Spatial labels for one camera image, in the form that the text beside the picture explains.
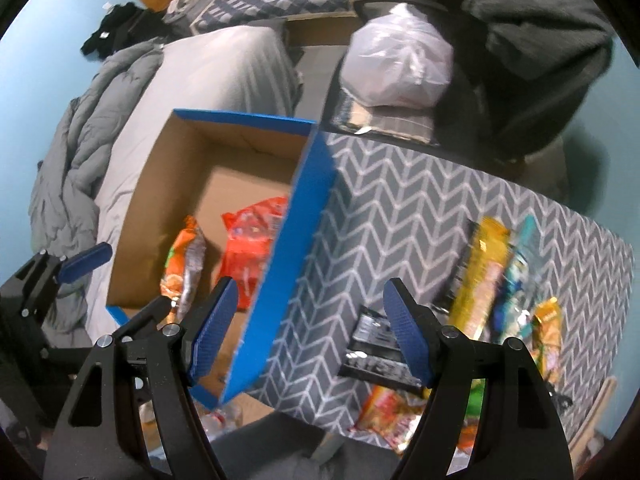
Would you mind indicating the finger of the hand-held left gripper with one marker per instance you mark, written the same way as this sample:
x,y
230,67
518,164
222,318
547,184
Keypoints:
x,y
85,260
150,312

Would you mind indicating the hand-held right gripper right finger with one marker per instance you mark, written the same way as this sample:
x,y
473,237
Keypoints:
x,y
405,330

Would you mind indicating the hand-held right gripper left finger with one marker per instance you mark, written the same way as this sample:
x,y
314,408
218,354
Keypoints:
x,y
215,330

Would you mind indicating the black white-print snack packet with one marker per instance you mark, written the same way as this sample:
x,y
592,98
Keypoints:
x,y
372,345

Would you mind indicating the red and yellow snack packet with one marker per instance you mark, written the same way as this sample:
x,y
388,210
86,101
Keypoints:
x,y
390,410

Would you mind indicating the long yellow snack packet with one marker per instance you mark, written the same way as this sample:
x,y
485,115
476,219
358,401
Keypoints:
x,y
482,280

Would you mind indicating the green snack packet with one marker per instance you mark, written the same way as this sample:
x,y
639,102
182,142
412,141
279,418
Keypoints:
x,y
475,397

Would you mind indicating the blue-edged cardboard box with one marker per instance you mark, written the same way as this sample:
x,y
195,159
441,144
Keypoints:
x,y
165,185

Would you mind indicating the teal snack packet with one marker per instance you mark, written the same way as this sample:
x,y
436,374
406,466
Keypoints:
x,y
520,280

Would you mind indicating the small orange snack packet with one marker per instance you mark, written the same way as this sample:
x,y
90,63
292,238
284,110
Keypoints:
x,y
547,330

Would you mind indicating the orange foil snack packet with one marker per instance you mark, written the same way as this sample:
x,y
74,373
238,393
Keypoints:
x,y
182,270

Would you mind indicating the clear plastic bottle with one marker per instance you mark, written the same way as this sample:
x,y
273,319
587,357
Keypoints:
x,y
225,417

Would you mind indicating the grey chevron fabric ottoman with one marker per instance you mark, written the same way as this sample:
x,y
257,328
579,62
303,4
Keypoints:
x,y
400,210

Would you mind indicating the grey quilted comforter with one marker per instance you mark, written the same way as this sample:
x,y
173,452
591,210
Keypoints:
x,y
75,135

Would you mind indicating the grey checked cloth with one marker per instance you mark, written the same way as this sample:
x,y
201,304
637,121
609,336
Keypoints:
x,y
385,122

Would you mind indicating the black office chair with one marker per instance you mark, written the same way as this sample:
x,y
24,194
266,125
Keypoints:
x,y
455,115

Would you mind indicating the grey-sheeted mattress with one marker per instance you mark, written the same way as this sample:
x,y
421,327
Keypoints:
x,y
200,70

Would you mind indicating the black clothes pile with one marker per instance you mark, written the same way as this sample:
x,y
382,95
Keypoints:
x,y
112,30

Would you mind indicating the white plastic bag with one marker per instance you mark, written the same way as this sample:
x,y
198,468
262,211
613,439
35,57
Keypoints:
x,y
400,60

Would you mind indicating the plain brown cardboard box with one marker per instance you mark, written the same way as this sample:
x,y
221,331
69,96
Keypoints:
x,y
325,27

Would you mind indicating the dark grey fleece blanket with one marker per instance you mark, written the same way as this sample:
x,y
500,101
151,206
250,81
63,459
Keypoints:
x,y
540,35

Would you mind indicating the light wooden frame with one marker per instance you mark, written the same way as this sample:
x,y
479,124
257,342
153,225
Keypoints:
x,y
595,420

